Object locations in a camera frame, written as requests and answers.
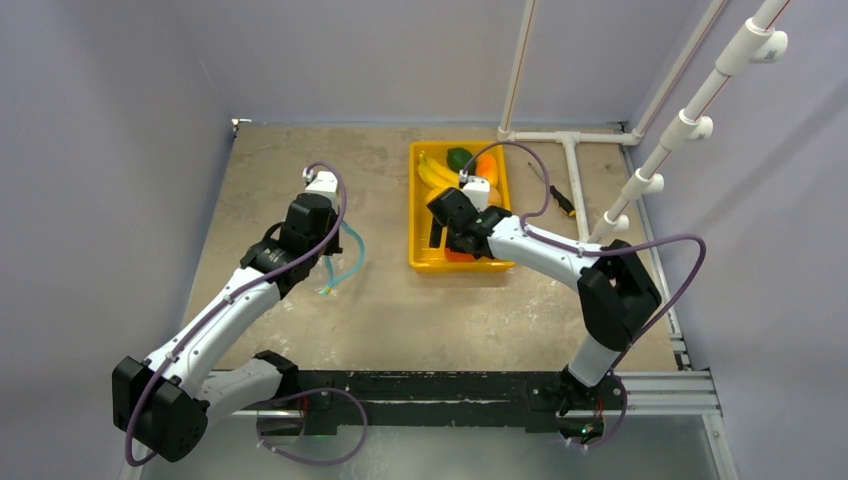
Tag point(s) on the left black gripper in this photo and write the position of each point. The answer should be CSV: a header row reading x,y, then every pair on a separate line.
x,y
333,247

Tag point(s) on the orange mango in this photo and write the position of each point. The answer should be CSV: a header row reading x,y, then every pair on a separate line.
x,y
486,166

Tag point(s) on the yellow lemon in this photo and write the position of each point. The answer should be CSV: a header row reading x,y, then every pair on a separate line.
x,y
432,195

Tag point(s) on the yellow banana bunch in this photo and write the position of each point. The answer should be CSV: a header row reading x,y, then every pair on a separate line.
x,y
434,174

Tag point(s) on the green avocado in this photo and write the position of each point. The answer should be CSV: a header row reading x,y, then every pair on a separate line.
x,y
459,159

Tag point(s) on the orange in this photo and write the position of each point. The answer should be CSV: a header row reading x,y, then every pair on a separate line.
x,y
457,257

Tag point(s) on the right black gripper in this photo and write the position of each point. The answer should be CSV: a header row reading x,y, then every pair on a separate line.
x,y
438,220

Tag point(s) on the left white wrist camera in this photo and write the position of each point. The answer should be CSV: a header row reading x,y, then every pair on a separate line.
x,y
323,183

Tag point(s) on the white pvc pipe frame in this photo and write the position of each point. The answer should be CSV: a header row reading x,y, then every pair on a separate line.
x,y
756,41

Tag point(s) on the peach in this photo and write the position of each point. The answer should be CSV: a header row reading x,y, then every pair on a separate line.
x,y
495,198

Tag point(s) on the black handled screwdriver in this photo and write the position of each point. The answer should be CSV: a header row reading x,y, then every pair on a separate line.
x,y
563,203

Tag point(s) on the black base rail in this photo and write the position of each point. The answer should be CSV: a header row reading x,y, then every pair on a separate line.
x,y
535,401

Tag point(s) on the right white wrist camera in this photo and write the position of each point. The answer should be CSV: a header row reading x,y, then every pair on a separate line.
x,y
477,189

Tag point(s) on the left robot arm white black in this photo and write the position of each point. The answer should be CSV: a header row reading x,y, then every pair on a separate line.
x,y
165,402

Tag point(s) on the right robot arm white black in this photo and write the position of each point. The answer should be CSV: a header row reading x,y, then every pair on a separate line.
x,y
617,295

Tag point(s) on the yellow plastic tray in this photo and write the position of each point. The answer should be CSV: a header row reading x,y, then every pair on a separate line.
x,y
421,258

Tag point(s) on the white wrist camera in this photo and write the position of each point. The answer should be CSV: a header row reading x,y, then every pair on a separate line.
x,y
477,189
323,183

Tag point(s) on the aluminium frame rail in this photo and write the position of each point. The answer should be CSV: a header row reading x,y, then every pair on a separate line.
x,y
682,393

